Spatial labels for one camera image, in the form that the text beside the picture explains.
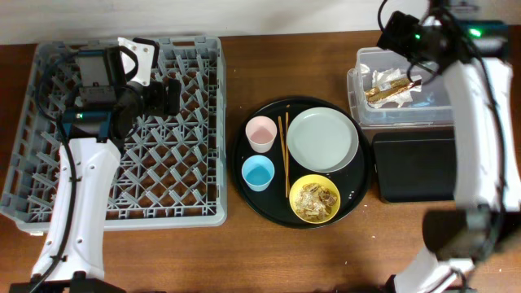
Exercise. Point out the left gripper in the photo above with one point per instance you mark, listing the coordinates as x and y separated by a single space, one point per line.
158 106

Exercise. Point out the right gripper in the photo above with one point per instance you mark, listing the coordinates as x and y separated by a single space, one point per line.
396 35

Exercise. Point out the white napkin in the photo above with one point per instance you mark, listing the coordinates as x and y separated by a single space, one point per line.
379 77

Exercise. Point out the pink plastic cup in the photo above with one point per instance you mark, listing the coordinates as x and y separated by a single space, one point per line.
261 132

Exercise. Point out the blue plastic cup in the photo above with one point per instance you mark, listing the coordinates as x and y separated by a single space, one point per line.
258 171

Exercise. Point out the yellow bowl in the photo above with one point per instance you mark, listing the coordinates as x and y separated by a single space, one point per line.
321 180

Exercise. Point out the food scraps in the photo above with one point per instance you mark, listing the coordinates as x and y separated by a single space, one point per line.
314 202

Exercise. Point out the gold snack wrapper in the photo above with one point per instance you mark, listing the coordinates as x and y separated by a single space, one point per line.
391 88

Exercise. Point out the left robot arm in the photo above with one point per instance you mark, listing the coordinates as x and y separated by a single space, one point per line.
100 113

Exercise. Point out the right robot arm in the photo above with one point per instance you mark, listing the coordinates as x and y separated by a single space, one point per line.
471 59

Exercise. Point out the grey plastic dishwasher rack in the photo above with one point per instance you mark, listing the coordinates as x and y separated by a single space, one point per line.
172 172

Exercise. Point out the clear plastic storage bin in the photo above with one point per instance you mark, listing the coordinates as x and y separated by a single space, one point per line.
431 107

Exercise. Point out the black rectangular tray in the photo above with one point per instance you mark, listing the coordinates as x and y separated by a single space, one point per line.
416 166

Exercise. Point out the grey round plate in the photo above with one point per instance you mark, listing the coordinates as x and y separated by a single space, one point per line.
322 139

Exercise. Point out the left wooden chopstick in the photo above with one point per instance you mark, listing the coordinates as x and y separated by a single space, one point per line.
283 149

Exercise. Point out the round black serving tray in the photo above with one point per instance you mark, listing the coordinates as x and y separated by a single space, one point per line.
353 180

